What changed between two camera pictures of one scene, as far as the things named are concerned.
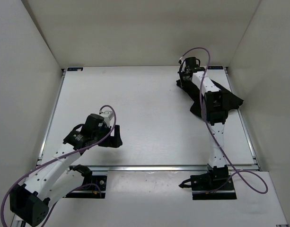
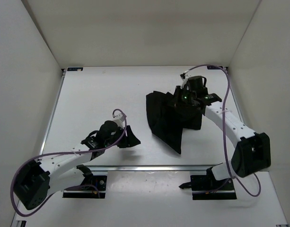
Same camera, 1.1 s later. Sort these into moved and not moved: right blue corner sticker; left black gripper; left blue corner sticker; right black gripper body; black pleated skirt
Moved: black pleated skirt; right black gripper body; left black gripper
Not moved: left blue corner sticker; right blue corner sticker
